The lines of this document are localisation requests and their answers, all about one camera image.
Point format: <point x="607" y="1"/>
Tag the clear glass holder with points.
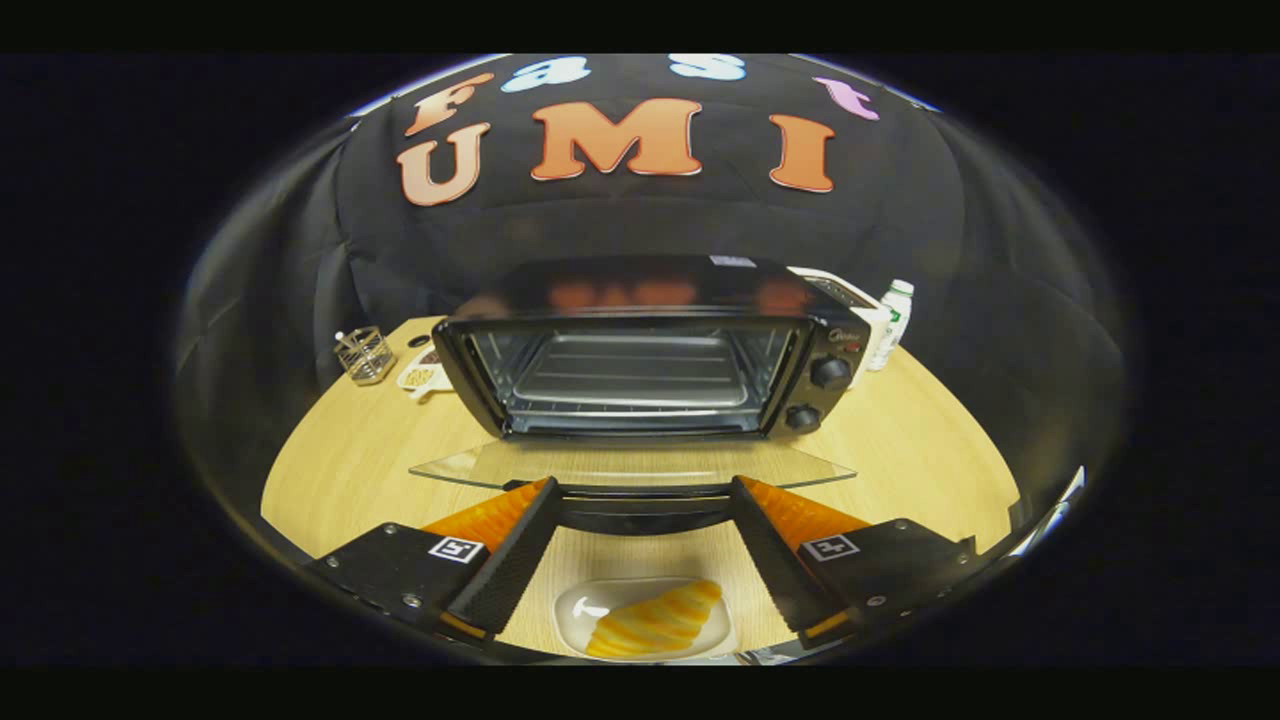
<point x="365" y="356"/>

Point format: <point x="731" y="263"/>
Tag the white pop-up toaster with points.
<point x="868" y="322"/>

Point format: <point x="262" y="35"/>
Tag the black toaster oven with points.
<point x="640" y="290"/>

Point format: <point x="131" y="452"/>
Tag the white oval plate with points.
<point x="575" y="605"/>

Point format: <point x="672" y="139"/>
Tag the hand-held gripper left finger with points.
<point x="515" y="560"/>

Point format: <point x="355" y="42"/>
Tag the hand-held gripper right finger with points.
<point x="775" y="560"/>

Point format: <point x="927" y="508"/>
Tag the white divided snack dish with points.
<point x="420" y="378"/>

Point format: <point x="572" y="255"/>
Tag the golden croissant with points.
<point x="655" y="622"/>

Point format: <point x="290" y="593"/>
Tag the white plastic bottle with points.
<point x="893" y="318"/>

